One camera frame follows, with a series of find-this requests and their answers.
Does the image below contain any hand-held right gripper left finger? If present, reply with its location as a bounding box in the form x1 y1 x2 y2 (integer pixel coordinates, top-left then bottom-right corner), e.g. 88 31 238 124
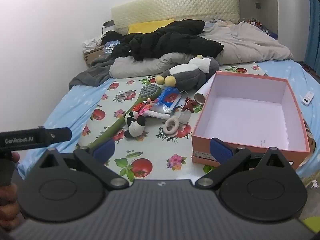
37 139 130 190

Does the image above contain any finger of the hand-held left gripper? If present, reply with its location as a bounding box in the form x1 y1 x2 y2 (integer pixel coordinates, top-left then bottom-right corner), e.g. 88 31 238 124
45 127 72 144

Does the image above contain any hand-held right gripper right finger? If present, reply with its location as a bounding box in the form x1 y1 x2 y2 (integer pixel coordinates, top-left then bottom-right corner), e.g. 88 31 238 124
195 137 290 189

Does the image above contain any translucent bag with beige sponge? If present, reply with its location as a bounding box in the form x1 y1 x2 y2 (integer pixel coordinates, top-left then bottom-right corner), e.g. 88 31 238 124
179 110 192 124

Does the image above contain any pink cardboard box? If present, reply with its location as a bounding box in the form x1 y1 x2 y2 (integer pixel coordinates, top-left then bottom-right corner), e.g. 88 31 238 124
191 71 311 170

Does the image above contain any blue and red packet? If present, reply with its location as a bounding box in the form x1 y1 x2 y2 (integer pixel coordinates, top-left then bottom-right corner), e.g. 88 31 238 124
156 86 184 110

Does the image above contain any person's left hand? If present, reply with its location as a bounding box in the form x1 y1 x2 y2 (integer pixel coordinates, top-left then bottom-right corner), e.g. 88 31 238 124
0 152 22 230

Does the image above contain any light blue bedsheet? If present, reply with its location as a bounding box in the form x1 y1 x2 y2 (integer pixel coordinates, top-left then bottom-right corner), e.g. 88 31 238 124
19 59 320 188

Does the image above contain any green massage brush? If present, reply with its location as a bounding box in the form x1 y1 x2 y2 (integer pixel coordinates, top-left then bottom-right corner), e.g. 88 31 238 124
87 84 162 149

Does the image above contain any black and white cow plush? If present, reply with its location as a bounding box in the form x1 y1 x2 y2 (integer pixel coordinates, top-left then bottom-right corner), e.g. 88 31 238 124
124 111 147 138

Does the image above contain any floral tomato print bed cover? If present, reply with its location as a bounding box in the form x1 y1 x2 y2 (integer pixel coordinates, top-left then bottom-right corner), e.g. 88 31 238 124
75 61 270 183

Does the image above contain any small brown toy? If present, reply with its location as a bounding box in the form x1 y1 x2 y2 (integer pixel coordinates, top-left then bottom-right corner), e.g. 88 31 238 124
181 98 197 112

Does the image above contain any white spray can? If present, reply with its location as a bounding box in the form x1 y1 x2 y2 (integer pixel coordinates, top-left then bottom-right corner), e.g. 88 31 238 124
194 76 215 105

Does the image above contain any white fluffy scrunchie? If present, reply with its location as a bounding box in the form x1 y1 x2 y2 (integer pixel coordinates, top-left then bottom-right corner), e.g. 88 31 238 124
162 117 180 135

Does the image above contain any small pink toy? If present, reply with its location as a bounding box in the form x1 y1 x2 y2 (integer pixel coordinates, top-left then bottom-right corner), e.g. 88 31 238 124
141 98 154 115

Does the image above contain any dark grey fleece blanket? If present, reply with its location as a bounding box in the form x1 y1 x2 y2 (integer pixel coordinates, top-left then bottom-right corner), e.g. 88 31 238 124
69 54 118 89

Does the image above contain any grey penguin plush toy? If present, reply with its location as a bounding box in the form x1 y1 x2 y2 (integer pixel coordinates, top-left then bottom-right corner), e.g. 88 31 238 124
155 54 220 90

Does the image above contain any brown cardboard box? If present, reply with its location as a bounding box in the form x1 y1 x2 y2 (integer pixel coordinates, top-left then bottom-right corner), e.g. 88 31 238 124
83 45 105 67

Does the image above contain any crumpled white cloth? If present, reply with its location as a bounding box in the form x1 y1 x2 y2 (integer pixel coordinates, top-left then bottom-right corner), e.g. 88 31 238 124
84 37 103 53

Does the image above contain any blue printed bag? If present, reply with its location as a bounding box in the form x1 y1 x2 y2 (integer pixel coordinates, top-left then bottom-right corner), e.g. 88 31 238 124
104 40 122 53

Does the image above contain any small white device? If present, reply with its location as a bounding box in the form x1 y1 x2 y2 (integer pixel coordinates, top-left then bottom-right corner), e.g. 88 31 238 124
301 91 315 106

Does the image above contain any grey pillow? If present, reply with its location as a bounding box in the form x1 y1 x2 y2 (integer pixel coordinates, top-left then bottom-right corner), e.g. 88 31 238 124
110 19 294 78

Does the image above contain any black cloth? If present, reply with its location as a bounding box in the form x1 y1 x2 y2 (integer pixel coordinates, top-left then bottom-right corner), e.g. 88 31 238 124
102 30 123 43

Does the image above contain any lime green cloth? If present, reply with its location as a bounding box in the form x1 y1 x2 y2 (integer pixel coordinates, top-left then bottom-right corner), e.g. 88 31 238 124
301 216 320 235

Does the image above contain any black puffer jacket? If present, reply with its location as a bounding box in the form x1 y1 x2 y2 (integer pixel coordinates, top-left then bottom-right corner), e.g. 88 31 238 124
111 19 224 61

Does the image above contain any yellow pillow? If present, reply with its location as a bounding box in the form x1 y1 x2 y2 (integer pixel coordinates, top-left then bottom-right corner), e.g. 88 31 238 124
127 19 175 34

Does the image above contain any blue curtain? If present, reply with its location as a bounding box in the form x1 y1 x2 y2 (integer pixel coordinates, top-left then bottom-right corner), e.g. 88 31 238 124
304 0 320 75

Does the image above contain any cream quilted headboard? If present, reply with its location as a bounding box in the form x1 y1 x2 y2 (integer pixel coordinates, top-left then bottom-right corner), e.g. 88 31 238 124
111 0 239 34

